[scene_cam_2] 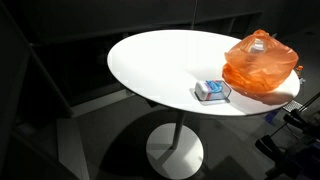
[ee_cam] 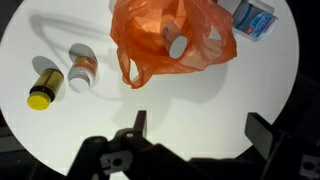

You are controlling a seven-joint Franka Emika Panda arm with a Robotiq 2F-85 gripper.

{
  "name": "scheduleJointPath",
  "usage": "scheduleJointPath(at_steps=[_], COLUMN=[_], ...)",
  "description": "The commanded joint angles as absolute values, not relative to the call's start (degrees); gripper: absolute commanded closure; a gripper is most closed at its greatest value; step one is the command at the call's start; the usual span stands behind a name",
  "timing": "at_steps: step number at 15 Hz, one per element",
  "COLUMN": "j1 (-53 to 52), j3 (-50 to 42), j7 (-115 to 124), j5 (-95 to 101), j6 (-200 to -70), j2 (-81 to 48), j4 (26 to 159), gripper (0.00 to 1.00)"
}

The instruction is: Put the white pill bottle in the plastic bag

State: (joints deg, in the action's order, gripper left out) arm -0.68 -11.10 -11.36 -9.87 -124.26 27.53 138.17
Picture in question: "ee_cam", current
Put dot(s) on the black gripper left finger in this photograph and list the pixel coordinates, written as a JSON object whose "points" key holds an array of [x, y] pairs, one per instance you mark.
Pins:
{"points": [[140, 124]]}

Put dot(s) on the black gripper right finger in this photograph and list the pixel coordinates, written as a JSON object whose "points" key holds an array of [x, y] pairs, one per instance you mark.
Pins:
{"points": [[261, 134]]}

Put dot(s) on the white bottle inside bag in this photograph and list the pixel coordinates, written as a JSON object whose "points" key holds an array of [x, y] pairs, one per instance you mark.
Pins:
{"points": [[174, 40]]}

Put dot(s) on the orange plastic bag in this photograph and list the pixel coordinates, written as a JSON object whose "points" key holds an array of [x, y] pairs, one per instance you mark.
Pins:
{"points": [[137, 31]]}

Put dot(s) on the amber pill bottle yellow cap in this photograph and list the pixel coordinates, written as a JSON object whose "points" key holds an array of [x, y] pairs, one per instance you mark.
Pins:
{"points": [[45, 89]]}

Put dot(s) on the blue white packet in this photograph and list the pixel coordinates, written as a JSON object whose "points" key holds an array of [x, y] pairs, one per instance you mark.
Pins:
{"points": [[254, 20]]}

